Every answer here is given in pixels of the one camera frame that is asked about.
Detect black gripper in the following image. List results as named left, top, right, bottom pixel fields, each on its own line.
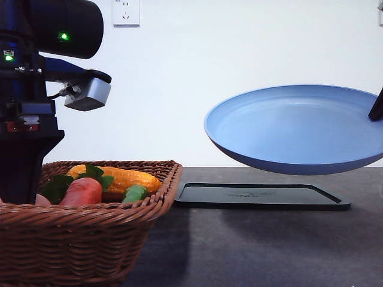
left=0, top=102, right=65, bottom=204

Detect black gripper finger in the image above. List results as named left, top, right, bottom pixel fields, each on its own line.
left=368, top=87, right=383, bottom=120

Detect brown egg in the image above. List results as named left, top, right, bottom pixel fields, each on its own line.
left=0, top=193, right=51, bottom=206

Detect blue plate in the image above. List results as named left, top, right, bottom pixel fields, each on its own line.
left=204, top=85, right=383, bottom=175

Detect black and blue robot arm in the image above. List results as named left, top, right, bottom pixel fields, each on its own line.
left=0, top=0, right=111, bottom=205

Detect brown wicker basket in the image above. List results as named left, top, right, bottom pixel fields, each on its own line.
left=0, top=160, right=183, bottom=287

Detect green toy leaves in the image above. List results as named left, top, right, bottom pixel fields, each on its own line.
left=39, top=164, right=114, bottom=204

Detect orange toy carrot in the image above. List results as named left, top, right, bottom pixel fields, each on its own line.
left=60, top=177, right=103, bottom=207

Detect yellow toy corn cob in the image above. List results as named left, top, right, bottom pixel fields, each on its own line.
left=67, top=164, right=162, bottom=193

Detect green toy vegetable piece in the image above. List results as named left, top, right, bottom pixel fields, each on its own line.
left=123, top=184, right=148, bottom=203

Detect black tray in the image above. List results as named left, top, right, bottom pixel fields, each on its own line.
left=174, top=183, right=351, bottom=210

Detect black camera cable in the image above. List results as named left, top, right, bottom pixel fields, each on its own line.
left=47, top=86, right=75, bottom=98

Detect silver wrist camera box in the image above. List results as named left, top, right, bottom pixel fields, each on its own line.
left=64, top=77, right=112, bottom=111

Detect white wall socket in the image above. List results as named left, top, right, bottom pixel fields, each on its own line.
left=113, top=0, right=140, bottom=28

